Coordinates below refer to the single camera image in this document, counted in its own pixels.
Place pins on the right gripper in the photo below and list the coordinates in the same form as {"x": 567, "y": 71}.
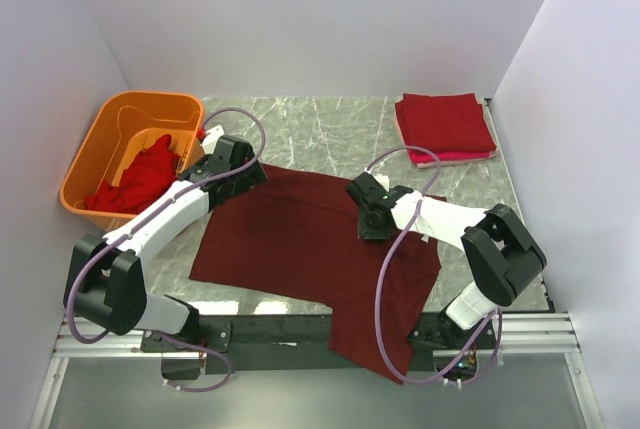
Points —
{"x": 373, "y": 231}

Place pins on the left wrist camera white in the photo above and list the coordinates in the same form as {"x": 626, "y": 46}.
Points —
{"x": 208, "y": 138}

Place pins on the orange plastic basket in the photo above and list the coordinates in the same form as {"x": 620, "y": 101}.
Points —
{"x": 126, "y": 124}

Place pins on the folded dark red shirt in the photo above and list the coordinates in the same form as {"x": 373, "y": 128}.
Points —
{"x": 444, "y": 123}

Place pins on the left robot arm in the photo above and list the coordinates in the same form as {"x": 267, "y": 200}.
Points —
{"x": 106, "y": 284}

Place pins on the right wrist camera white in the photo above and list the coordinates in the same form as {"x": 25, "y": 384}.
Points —
{"x": 383, "y": 180}

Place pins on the dark red t shirt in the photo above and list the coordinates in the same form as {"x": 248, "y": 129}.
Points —
{"x": 296, "y": 235}

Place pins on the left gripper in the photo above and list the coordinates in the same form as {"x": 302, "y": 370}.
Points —
{"x": 248, "y": 175}

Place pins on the bright red shirt in basket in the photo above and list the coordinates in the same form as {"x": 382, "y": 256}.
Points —
{"x": 149, "y": 176}

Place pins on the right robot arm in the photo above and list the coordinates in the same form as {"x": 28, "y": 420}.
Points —
{"x": 502, "y": 255}

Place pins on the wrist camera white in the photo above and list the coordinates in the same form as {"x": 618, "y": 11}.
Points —
{"x": 208, "y": 138}
{"x": 383, "y": 180}

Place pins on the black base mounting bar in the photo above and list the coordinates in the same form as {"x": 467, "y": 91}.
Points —
{"x": 308, "y": 342}

